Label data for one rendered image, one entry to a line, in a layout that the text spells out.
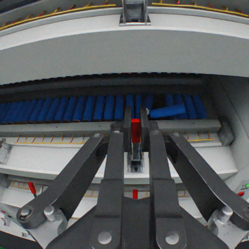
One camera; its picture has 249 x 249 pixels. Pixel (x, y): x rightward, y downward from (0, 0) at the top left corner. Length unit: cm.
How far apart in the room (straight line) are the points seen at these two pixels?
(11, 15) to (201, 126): 34
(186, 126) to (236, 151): 10
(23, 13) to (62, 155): 23
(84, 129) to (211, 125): 22
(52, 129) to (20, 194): 31
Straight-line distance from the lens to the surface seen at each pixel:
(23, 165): 32
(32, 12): 24
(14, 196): 56
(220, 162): 29
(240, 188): 36
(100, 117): 28
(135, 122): 18
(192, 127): 27
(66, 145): 28
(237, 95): 30
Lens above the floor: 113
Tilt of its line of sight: 35 degrees down
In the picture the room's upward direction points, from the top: 3 degrees counter-clockwise
